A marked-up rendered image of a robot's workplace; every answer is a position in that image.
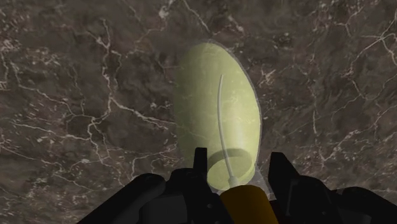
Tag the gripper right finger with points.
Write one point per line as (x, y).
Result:
(307, 201)

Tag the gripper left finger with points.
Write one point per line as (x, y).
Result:
(186, 198)

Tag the clear yellow-green pump bottle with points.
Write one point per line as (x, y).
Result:
(201, 93)

